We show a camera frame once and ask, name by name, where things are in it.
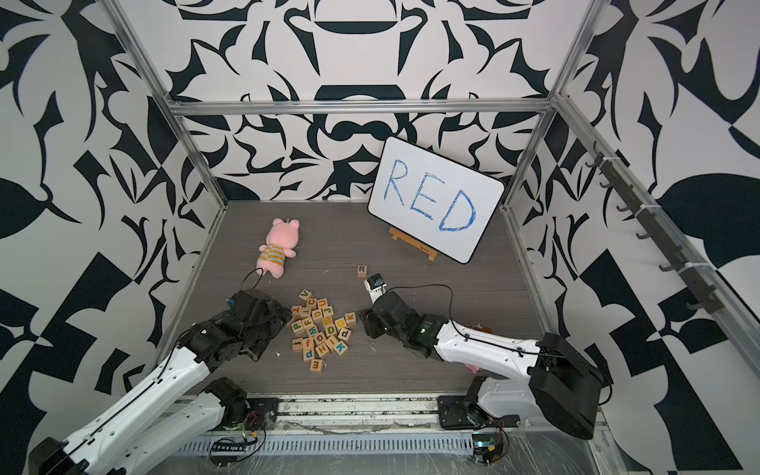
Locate wooden block brown E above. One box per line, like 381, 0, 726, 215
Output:
310, 358, 325, 373

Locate whiteboard with RED text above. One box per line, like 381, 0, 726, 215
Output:
367, 138, 506, 264

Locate wooden block green P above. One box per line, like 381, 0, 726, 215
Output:
291, 321, 307, 336

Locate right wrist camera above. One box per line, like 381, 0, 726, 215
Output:
364, 273, 387, 303

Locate black wall hook rack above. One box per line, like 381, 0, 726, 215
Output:
586, 142, 726, 315

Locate aluminium front rail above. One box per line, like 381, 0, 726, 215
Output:
100, 388, 613, 441

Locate pink round toy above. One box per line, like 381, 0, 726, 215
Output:
472, 325, 494, 334

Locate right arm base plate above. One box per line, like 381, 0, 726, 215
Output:
437, 396, 521, 431

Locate small wooden easel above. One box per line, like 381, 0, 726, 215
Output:
389, 227, 439, 261

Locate pink plush pig toy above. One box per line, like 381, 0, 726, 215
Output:
256, 218, 301, 279

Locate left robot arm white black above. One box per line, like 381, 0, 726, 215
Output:
28, 289, 293, 474

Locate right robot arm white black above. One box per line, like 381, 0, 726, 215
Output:
360, 291, 607, 441

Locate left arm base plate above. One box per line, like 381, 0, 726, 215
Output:
221, 397, 281, 431

